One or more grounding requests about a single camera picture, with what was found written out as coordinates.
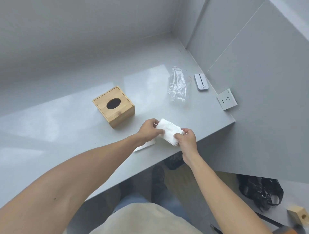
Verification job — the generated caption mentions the white portable device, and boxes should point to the white portable device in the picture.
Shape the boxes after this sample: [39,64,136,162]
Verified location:
[194,73,209,92]

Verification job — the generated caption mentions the black thin rod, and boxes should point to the black thin rod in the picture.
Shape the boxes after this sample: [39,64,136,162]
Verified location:
[254,211,286,228]

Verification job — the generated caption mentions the black plastic bag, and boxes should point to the black plastic bag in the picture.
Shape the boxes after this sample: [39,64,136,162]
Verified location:
[237,174,284,212]

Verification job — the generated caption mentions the white wall socket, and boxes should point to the white wall socket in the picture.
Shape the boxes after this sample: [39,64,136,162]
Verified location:
[216,88,238,111]

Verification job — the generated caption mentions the small wooden block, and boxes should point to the small wooden block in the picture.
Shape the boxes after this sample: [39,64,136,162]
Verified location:
[286,205,309,227]

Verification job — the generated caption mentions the person's black shoe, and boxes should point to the person's black shoe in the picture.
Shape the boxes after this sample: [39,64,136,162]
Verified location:
[165,154,185,171]
[151,165,167,203]

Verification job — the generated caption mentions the person's right forearm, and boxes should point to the person's right forearm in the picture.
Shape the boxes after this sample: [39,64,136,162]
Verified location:
[182,151,274,234]

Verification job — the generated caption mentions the person's blue jeans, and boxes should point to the person's blue jeans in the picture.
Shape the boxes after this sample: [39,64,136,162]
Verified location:
[111,190,192,223]

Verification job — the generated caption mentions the person's right hand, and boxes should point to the person's right hand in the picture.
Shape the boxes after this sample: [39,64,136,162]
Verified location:
[174,128,198,162]

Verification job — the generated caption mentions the stack of white tissues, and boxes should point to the stack of white tissues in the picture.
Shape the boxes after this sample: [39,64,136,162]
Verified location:
[154,118,185,147]

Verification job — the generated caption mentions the person's left hand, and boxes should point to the person's left hand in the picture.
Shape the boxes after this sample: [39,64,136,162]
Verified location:
[137,118,165,147]

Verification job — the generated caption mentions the person's left forearm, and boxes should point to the person's left forearm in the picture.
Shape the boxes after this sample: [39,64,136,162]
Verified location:
[0,134,145,234]

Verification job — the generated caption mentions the bamboo tissue box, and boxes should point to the bamboo tissue box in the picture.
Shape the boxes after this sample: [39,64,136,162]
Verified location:
[92,86,135,129]

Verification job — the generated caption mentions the white flat card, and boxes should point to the white flat card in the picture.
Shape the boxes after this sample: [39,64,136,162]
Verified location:
[133,140,155,152]

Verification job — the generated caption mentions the clear plastic wrapper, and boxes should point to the clear plastic wrapper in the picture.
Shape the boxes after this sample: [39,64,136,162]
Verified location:
[168,67,191,103]

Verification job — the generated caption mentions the person's beige shirt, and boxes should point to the person's beige shirt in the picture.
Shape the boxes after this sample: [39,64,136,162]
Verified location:
[89,202,204,234]

